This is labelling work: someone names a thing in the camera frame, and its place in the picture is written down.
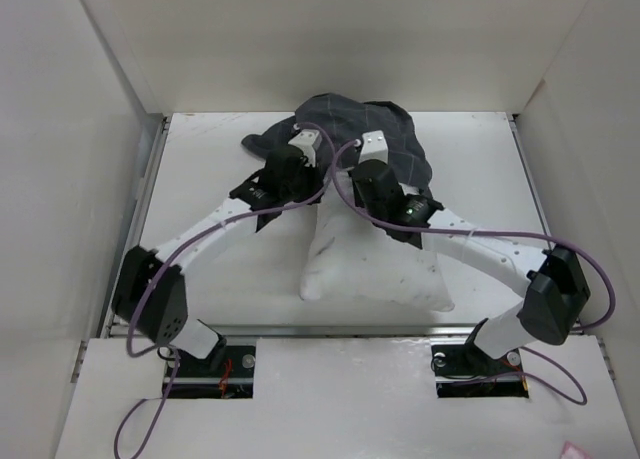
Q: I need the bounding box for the white pillow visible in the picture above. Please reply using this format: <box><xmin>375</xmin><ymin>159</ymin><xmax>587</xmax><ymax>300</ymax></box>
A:
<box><xmin>299</xmin><ymin>171</ymin><xmax>455</xmax><ymax>312</ymax></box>

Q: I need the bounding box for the dark grey checked pillowcase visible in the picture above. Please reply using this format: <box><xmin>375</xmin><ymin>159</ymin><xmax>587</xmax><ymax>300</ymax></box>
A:
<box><xmin>241</xmin><ymin>93</ymin><xmax>433</xmax><ymax>196</ymax></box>

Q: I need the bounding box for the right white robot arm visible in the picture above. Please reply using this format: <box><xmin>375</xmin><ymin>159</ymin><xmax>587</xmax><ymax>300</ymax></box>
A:
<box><xmin>349</xmin><ymin>160</ymin><xmax>590</xmax><ymax>373</ymax></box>

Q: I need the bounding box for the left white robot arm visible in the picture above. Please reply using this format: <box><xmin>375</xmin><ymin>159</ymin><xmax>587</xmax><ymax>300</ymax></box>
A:
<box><xmin>111</xmin><ymin>145</ymin><xmax>323</xmax><ymax>376</ymax></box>

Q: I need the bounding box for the pink object at corner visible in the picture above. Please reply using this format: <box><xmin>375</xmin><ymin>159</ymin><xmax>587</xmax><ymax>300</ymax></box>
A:
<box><xmin>559</xmin><ymin>441</ymin><xmax>591</xmax><ymax>459</ymax></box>

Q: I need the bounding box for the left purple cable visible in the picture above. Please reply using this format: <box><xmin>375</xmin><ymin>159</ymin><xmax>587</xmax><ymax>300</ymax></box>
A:
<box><xmin>114</xmin><ymin>122</ymin><xmax>337</xmax><ymax>459</ymax></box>

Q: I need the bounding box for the purple cable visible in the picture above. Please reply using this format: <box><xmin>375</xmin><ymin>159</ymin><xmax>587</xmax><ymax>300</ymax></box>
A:
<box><xmin>330</xmin><ymin>138</ymin><xmax>617</xmax><ymax>406</ymax></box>
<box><xmin>114</xmin><ymin>122</ymin><xmax>337</xmax><ymax>459</ymax></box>

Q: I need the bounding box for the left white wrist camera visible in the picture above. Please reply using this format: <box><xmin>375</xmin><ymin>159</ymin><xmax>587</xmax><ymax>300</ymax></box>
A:
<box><xmin>288</xmin><ymin>129</ymin><xmax>321</xmax><ymax>168</ymax></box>

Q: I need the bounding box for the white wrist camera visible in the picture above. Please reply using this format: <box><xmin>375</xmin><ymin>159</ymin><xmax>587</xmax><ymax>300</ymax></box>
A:
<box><xmin>358</xmin><ymin>130</ymin><xmax>388</xmax><ymax>164</ymax></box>
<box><xmin>288</xmin><ymin>129</ymin><xmax>321</xmax><ymax>168</ymax></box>

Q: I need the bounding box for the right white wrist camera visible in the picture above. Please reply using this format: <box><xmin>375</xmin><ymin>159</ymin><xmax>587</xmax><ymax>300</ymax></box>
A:
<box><xmin>358</xmin><ymin>130</ymin><xmax>388</xmax><ymax>164</ymax></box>

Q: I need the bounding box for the aluminium right rail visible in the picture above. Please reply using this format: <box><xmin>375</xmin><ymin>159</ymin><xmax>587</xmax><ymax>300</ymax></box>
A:
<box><xmin>506</xmin><ymin>113</ymin><xmax>548</xmax><ymax>232</ymax></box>

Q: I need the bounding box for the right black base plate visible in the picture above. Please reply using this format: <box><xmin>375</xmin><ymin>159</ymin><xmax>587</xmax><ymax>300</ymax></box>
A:
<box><xmin>431</xmin><ymin>343</ymin><xmax>529</xmax><ymax>399</ymax></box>

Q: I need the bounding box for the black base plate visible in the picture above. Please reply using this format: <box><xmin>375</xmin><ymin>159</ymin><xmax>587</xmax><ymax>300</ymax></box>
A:
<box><xmin>156</xmin><ymin>344</ymin><xmax>256</xmax><ymax>400</ymax></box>
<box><xmin>431</xmin><ymin>343</ymin><xmax>529</xmax><ymax>399</ymax></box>

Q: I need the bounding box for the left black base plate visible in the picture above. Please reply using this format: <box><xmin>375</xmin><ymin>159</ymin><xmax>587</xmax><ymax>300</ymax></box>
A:
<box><xmin>156</xmin><ymin>344</ymin><xmax>256</xmax><ymax>400</ymax></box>

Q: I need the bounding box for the aluminium front rail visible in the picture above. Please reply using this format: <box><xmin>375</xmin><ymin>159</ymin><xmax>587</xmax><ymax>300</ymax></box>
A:
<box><xmin>107</xmin><ymin>322</ymin><xmax>584</xmax><ymax>339</ymax></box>

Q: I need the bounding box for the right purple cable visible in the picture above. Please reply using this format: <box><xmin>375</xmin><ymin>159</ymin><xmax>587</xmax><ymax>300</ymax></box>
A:
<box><xmin>330</xmin><ymin>138</ymin><xmax>617</xmax><ymax>406</ymax></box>

